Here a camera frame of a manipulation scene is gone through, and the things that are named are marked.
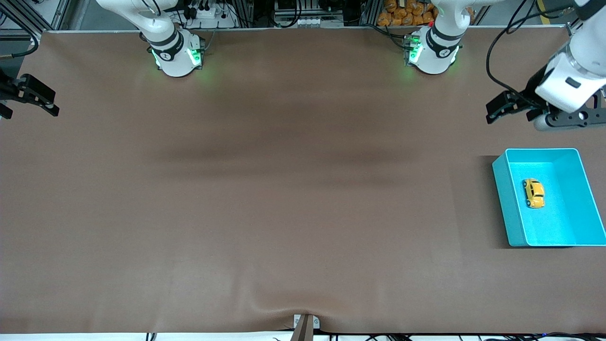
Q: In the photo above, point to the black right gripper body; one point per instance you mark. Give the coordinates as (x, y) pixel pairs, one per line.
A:
(9, 89)

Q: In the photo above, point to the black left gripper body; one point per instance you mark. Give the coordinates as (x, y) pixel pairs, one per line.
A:
(531, 93)

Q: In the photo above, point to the yellow beetle toy car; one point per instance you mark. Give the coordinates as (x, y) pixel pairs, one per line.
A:
(534, 193)

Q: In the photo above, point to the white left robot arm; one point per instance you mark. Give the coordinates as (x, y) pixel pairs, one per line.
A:
(575, 80)

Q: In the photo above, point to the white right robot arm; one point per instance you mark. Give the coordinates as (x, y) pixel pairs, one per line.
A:
(176, 57)

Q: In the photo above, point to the turquoise plastic bin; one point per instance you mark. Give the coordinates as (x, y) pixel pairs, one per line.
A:
(563, 222)

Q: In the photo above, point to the pile of orange packs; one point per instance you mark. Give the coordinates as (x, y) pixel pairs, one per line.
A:
(407, 14)

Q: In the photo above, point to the white power strip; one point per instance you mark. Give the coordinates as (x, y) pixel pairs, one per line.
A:
(210, 14)

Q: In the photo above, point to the brown table mat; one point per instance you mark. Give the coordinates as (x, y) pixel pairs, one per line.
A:
(303, 189)

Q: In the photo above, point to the brown clamp bar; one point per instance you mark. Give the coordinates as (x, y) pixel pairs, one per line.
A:
(303, 331)

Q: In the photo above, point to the aluminium frame profile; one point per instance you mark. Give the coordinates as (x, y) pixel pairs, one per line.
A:
(14, 33)

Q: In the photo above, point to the metal clamp bracket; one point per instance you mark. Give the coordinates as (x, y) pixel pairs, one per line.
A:
(316, 323)

